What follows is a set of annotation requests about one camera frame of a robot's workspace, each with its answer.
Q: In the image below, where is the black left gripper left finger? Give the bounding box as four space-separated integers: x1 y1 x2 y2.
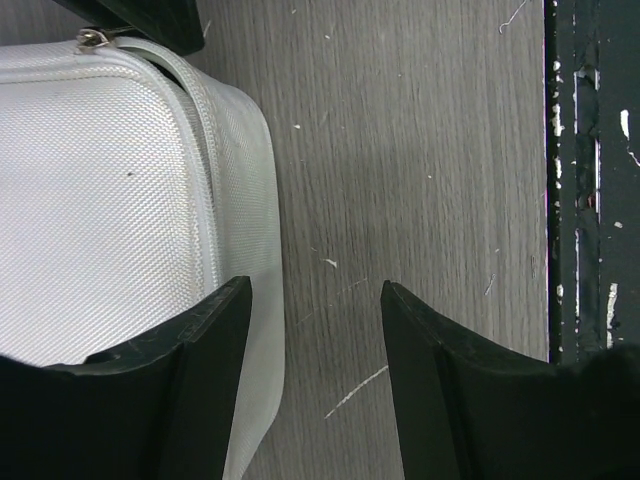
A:
1 277 252 479

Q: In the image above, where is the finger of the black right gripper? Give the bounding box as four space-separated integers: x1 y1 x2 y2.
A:
55 0 205 56

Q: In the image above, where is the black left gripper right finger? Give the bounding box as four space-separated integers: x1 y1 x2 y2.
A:
381 281 639 479

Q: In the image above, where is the grey medicine kit case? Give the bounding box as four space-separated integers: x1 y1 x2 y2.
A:
1 29 285 479

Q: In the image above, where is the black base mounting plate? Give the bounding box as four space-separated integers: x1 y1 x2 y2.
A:
544 1 639 364

